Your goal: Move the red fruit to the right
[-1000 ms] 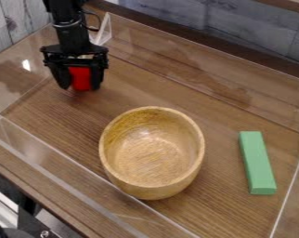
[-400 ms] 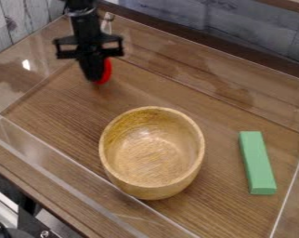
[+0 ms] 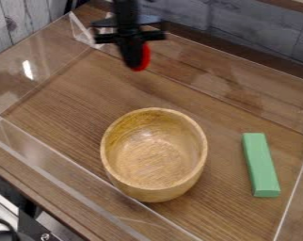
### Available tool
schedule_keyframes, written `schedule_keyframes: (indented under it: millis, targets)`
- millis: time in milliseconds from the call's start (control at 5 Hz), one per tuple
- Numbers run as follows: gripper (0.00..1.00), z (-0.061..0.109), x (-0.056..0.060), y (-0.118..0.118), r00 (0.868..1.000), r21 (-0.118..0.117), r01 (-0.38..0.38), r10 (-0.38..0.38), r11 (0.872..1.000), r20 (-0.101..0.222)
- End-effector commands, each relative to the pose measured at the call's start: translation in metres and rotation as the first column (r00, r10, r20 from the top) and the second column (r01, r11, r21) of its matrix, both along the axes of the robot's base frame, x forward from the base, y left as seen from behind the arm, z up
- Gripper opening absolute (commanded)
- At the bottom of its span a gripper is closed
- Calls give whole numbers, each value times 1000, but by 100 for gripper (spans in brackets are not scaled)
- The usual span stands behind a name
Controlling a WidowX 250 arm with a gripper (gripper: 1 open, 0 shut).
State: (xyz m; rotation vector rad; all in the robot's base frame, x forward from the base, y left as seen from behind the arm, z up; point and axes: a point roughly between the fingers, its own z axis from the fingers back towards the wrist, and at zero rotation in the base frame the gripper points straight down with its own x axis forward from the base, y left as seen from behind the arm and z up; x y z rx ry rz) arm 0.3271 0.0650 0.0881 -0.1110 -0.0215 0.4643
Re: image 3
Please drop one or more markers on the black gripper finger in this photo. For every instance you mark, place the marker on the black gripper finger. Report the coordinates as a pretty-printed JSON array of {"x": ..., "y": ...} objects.
[{"x": 130, "y": 50}]

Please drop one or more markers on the wooden bowl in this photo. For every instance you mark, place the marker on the wooden bowl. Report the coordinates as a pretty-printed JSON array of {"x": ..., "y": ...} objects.
[{"x": 153, "y": 151}]

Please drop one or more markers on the clear acrylic corner bracket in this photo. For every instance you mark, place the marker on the clear acrylic corner bracket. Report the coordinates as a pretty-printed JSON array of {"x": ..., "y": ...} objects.
[{"x": 83, "y": 34}]

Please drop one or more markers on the clear acrylic enclosure walls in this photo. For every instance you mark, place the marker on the clear acrylic enclosure walls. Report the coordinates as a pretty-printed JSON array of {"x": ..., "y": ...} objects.
[{"x": 63, "y": 91}]

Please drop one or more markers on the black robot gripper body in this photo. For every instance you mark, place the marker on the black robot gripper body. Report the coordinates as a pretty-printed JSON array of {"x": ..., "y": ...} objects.
[{"x": 132, "y": 25}]

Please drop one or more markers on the black metal table bracket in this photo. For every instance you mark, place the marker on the black metal table bracket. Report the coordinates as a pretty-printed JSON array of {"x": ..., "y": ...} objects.
[{"x": 30, "y": 230}]

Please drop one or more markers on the green rectangular block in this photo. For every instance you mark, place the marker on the green rectangular block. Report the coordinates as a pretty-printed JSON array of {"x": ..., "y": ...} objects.
[{"x": 264, "y": 182}]

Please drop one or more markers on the red plush strawberry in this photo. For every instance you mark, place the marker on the red plush strawberry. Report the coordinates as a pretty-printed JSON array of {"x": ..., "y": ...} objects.
[{"x": 145, "y": 58}]

